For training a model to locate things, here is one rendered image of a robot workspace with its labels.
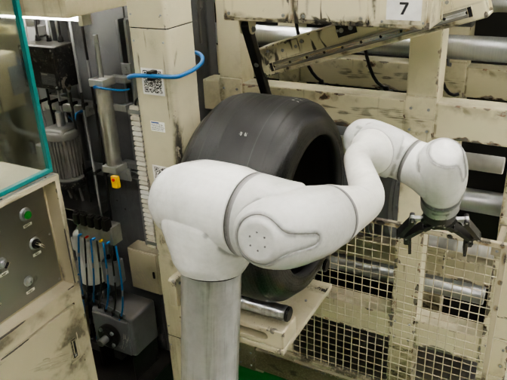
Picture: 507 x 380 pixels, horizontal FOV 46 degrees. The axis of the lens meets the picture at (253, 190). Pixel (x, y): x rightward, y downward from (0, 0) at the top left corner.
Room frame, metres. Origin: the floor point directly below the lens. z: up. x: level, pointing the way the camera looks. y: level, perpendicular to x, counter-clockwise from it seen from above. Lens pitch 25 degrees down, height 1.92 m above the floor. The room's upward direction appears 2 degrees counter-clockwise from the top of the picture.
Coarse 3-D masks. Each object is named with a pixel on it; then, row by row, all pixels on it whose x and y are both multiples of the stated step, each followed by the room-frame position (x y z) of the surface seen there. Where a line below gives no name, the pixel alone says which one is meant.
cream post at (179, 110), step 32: (128, 0) 1.64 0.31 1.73; (160, 0) 1.59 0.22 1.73; (160, 32) 1.59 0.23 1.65; (192, 32) 1.69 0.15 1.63; (160, 64) 1.60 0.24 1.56; (192, 64) 1.68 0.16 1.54; (160, 96) 1.61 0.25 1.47; (192, 96) 1.66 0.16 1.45; (192, 128) 1.65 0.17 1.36; (160, 160) 1.62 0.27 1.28; (160, 256) 1.64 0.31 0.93
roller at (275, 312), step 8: (248, 304) 1.40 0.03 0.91; (256, 304) 1.39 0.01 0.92; (264, 304) 1.38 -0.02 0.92; (272, 304) 1.37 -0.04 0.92; (280, 304) 1.37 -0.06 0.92; (256, 312) 1.38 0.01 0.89; (264, 312) 1.37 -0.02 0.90; (272, 312) 1.36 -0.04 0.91; (280, 312) 1.35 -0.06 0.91; (288, 312) 1.35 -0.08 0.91; (288, 320) 1.35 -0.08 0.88
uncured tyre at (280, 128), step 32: (256, 96) 1.57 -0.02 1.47; (224, 128) 1.43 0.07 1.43; (256, 128) 1.40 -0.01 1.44; (288, 128) 1.40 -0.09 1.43; (320, 128) 1.50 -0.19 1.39; (192, 160) 1.39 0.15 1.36; (224, 160) 1.35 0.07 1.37; (256, 160) 1.32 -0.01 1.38; (288, 160) 1.34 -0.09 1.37; (320, 160) 1.75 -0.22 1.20; (256, 288) 1.28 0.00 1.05; (288, 288) 1.33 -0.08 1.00
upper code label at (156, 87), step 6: (144, 72) 1.63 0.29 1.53; (162, 72) 1.60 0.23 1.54; (144, 78) 1.63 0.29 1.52; (144, 84) 1.63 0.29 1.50; (150, 84) 1.62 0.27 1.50; (156, 84) 1.61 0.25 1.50; (162, 84) 1.60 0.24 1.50; (144, 90) 1.63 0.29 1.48; (150, 90) 1.62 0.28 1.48; (156, 90) 1.61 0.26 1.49; (162, 90) 1.60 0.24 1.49; (162, 96) 1.60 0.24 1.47
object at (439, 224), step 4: (424, 216) 1.23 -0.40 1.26; (424, 220) 1.25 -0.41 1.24; (428, 220) 1.22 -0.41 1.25; (432, 220) 1.20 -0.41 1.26; (436, 220) 1.20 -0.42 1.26; (440, 220) 1.19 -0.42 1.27; (444, 220) 1.19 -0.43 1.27; (448, 220) 1.20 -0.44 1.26; (452, 220) 1.21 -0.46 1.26; (456, 220) 1.23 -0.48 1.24; (424, 224) 1.26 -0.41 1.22; (428, 224) 1.25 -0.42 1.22; (432, 224) 1.21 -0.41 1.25; (436, 224) 1.21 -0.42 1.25; (440, 224) 1.20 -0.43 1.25; (444, 224) 1.20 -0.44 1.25; (448, 224) 1.20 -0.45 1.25; (452, 224) 1.24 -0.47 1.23; (436, 228) 1.26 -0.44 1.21; (440, 228) 1.25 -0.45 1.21
